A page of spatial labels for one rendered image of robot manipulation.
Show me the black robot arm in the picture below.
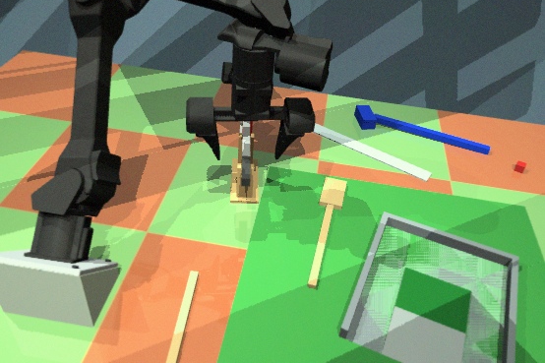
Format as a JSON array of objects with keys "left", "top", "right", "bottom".
[{"left": 24, "top": 0, "right": 333, "bottom": 264}]

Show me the blue golf putter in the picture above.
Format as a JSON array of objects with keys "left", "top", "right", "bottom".
[{"left": 354, "top": 105, "right": 490, "bottom": 155}]

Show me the white flat bar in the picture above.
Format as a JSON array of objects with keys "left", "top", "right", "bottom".
[{"left": 313, "top": 123, "right": 432, "bottom": 182}]

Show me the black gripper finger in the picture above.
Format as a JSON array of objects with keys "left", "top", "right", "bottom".
[
  {"left": 274, "top": 120, "right": 305, "bottom": 159},
  {"left": 196, "top": 121, "right": 220, "bottom": 160}
]

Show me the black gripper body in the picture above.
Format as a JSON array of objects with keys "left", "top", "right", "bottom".
[{"left": 186, "top": 73, "right": 316, "bottom": 134}]

